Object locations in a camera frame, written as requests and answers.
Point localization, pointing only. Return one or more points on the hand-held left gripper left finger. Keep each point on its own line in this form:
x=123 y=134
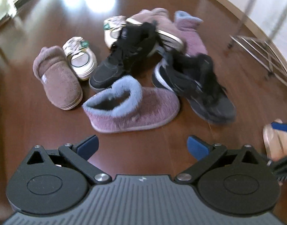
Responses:
x=88 y=145

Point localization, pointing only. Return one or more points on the brown fuzzy slipper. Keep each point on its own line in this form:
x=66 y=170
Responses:
x=162 y=21
x=59 y=82

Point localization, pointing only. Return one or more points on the metal shoe rack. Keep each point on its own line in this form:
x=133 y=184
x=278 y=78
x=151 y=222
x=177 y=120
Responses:
x=258 y=44

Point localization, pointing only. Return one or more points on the white sneaker with green tag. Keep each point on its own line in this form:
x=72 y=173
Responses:
x=110 y=32
x=82 y=63

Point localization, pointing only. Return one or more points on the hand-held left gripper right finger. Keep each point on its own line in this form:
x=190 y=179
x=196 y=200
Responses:
x=197 y=147

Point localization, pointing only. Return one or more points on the black lace-up sneaker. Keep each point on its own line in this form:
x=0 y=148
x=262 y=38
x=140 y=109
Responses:
x=115 y=63
x=204 y=93

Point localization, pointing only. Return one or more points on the striped slide sandal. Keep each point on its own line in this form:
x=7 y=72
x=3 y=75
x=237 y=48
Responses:
x=274 y=143

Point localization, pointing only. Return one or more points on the white lace cloth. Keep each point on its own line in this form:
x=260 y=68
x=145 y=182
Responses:
x=2 y=4

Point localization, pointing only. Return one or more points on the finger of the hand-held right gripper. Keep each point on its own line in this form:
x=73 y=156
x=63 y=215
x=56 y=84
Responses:
x=280 y=126
x=281 y=165

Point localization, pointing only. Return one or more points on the purple boot with blue fur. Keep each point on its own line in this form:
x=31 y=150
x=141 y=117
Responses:
x=143 y=107
x=190 y=37

